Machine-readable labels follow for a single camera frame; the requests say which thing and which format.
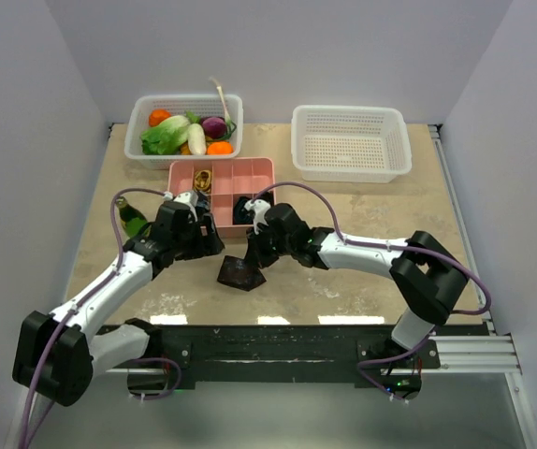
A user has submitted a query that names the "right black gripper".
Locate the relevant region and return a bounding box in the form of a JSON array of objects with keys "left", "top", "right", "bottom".
[{"left": 244, "top": 221, "right": 295, "bottom": 269}]

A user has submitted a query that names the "brown patterned tie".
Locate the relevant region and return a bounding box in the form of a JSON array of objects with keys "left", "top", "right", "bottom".
[{"left": 217, "top": 255, "right": 266, "bottom": 292}]

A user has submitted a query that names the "pink divided organizer tray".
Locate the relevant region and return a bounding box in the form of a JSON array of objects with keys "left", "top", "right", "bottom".
[{"left": 168, "top": 156, "right": 275, "bottom": 239}]

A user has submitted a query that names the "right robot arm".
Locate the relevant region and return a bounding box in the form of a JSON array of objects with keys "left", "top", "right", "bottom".
[{"left": 244, "top": 199, "right": 468, "bottom": 368}]

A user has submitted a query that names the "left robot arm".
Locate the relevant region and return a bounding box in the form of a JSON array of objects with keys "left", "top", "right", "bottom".
[{"left": 12, "top": 200, "right": 225, "bottom": 406}]

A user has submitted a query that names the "rolled black tie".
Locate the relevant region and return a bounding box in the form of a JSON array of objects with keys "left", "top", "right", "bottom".
[{"left": 232, "top": 196, "right": 253, "bottom": 225}]

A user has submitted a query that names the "rolled dark blue tie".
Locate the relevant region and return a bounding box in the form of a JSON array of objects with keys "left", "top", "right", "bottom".
[{"left": 196, "top": 192, "right": 210, "bottom": 213}]

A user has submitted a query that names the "rolled yellow tie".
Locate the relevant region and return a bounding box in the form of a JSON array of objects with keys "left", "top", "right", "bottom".
[{"left": 193, "top": 169, "right": 213, "bottom": 195}]

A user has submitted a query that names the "green glass bottle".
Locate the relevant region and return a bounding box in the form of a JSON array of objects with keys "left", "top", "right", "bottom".
[{"left": 115, "top": 196, "right": 151, "bottom": 239}]

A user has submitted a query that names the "orange front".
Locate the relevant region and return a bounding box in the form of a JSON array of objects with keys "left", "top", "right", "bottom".
[{"left": 207, "top": 141, "right": 233, "bottom": 155}]

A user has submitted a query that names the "white radish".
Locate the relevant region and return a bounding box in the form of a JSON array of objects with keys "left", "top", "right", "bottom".
[{"left": 187, "top": 123, "right": 207, "bottom": 155}]

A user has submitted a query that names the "green lettuce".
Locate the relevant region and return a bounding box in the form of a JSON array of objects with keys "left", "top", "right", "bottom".
[{"left": 140, "top": 115, "right": 191, "bottom": 155}]

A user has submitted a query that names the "purple onion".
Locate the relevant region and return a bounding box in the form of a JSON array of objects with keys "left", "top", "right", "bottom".
[{"left": 201, "top": 117, "right": 228, "bottom": 139}]

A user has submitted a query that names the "green onion stalk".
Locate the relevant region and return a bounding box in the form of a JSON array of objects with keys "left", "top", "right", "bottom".
[{"left": 209, "top": 77, "right": 237, "bottom": 138}]

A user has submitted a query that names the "white empty basket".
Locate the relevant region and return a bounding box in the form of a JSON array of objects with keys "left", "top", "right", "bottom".
[{"left": 291, "top": 105, "right": 413, "bottom": 183}]

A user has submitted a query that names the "white vegetable basket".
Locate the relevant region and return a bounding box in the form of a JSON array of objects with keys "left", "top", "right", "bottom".
[{"left": 123, "top": 94, "right": 244, "bottom": 170}]

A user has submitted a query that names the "orange tomato back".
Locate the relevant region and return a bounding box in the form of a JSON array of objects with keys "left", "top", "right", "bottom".
[{"left": 148, "top": 109, "right": 171, "bottom": 127}]

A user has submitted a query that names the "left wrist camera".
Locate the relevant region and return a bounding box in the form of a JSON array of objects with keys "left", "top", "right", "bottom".
[{"left": 163, "top": 190, "right": 199, "bottom": 222}]

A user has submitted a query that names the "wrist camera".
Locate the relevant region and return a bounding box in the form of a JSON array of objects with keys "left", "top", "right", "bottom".
[
  {"left": 163, "top": 190, "right": 199, "bottom": 222},
  {"left": 244, "top": 199, "right": 271, "bottom": 235}
]

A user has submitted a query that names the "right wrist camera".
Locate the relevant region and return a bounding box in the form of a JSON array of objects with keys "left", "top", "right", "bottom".
[{"left": 244, "top": 199, "right": 271, "bottom": 235}]

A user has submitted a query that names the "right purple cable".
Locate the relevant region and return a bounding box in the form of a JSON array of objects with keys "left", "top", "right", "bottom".
[{"left": 252, "top": 181, "right": 492, "bottom": 404}]

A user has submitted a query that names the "purple cable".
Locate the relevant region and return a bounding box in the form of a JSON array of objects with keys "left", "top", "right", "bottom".
[
  {"left": 252, "top": 181, "right": 492, "bottom": 404},
  {"left": 18, "top": 187, "right": 183, "bottom": 449}
]

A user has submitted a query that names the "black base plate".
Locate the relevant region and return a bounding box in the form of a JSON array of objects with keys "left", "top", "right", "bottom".
[{"left": 121, "top": 325, "right": 441, "bottom": 398}]

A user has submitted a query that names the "aluminium frame rail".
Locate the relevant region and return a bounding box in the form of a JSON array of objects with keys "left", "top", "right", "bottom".
[{"left": 27, "top": 334, "right": 522, "bottom": 375}]

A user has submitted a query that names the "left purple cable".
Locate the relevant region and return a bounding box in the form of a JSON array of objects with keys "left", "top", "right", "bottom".
[{"left": 18, "top": 187, "right": 183, "bottom": 449}]

